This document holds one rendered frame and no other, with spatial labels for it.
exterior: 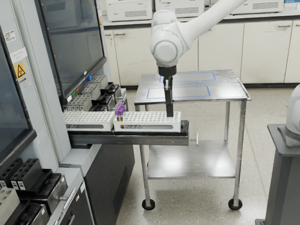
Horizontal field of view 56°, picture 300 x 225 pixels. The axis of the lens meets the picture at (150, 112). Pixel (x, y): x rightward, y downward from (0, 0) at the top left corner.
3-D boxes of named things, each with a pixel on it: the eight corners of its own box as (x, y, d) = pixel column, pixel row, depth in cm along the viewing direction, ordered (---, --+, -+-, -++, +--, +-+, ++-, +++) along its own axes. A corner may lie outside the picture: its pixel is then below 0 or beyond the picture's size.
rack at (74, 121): (50, 133, 133) (47, 121, 130) (59, 122, 142) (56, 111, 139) (110, 133, 128) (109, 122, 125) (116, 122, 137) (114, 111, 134)
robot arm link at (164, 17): (152, 48, 116) (152, 57, 105) (149, 8, 109) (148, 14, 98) (179, 46, 116) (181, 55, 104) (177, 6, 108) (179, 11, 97)
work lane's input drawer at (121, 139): (45, 147, 135) (40, 131, 131) (57, 131, 147) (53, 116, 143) (198, 150, 123) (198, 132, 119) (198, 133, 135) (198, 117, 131)
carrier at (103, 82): (105, 84, 180) (103, 75, 177) (108, 84, 180) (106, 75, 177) (99, 91, 170) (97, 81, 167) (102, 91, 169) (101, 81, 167)
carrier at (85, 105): (89, 105, 153) (86, 95, 150) (92, 105, 153) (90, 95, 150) (81, 115, 143) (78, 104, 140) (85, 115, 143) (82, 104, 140)
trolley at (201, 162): (142, 211, 190) (128, 102, 152) (147, 168, 231) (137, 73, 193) (243, 211, 183) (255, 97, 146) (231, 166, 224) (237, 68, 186)
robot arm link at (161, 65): (153, 55, 108) (154, 69, 111) (177, 53, 107) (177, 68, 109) (156, 48, 116) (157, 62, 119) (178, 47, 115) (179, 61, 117)
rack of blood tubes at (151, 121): (114, 134, 128) (112, 122, 125) (119, 122, 136) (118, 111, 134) (180, 134, 123) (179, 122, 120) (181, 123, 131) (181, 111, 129)
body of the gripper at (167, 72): (159, 61, 118) (160, 82, 123) (156, 68, 111) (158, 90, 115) (177, 61, 117) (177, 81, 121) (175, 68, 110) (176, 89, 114)
